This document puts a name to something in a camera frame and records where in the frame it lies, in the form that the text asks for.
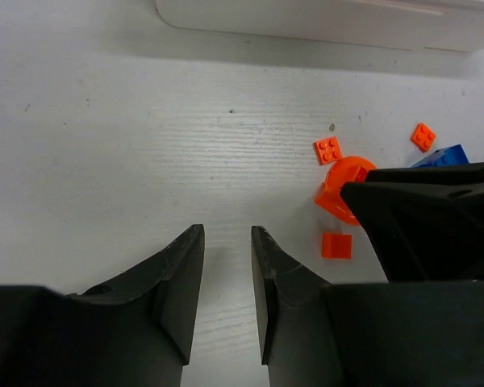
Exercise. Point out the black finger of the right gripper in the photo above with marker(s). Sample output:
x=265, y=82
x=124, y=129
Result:
x=424, y=224

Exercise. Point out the smooth orange lego tile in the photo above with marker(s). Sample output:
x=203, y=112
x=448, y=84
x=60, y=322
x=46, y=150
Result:
x=336, y=246

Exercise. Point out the white three-compartment tray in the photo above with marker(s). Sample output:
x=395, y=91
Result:
x=452, y=26

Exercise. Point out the orange lego plate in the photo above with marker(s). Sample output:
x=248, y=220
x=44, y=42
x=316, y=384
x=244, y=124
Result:
x=327, y=150
x=423, y=137

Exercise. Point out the orange round lego piece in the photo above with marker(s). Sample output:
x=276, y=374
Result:
x=345, y=170

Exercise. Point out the blue lego piece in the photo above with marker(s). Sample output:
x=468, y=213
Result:
x=449, y=156

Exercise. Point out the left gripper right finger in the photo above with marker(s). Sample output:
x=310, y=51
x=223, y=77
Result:
x=314, y=333

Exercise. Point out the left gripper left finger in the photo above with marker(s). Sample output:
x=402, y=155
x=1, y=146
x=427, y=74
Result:
x=135, y=329

